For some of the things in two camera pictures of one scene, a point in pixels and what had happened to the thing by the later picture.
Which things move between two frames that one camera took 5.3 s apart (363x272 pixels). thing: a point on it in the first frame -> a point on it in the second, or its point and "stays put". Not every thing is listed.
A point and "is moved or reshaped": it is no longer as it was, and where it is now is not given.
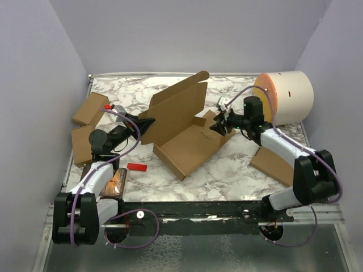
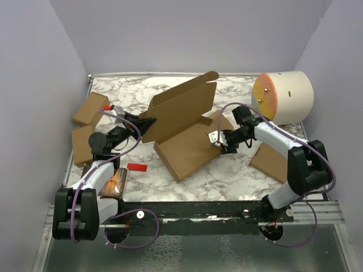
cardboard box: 181,134 is moved or reshaped
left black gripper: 143,123 stays put
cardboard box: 271,164 stays put
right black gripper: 219,126 -> 230,148
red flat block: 137,166 stays put
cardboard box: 91,111 stays put
